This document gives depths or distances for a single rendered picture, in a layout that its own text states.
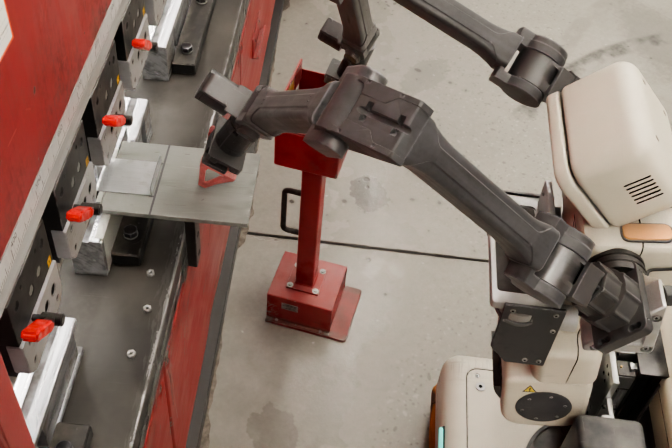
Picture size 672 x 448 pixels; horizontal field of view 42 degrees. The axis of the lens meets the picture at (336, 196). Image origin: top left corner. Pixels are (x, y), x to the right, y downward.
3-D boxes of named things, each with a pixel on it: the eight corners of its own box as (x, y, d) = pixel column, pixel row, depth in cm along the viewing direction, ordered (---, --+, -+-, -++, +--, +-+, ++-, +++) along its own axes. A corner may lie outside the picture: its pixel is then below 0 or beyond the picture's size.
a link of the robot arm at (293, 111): (352, 163, 104) (398, 86, 105) (314, 137, 102) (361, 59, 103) (253, 149, 144) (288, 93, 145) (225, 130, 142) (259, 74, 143)
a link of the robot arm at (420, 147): (367, 154, 94) (414, 75, 95) (299, 131, 105) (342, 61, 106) (571, 315, 121) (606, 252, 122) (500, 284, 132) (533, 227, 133)
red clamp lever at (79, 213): (84, 211, 122) (103, 203, 131) (54, 208, 122) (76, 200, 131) (83, 224, 122) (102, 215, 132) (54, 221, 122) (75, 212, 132)
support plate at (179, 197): (247, 227, 156) (247, 224, 155) (99, 213, 156) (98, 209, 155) (260, 157, 168) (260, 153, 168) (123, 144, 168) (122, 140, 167)
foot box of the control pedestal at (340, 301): (345, 343, 259) (348, 319, 250) (264, 321, 262) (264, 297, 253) (361, 291, 272) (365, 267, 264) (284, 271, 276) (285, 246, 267)
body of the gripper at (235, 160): (203, 161, 149) (223, 135, 145) (214, 121, 156) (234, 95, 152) (236, 177, 152) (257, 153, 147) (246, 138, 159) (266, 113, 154)
